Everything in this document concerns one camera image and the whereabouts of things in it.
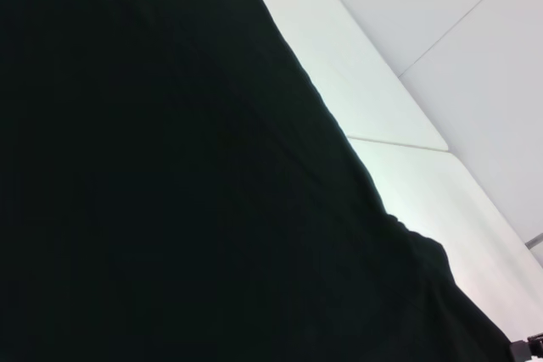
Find black shirt with pink print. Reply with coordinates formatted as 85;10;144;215
0;0;515;362

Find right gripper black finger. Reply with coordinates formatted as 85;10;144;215
510;331;543;362

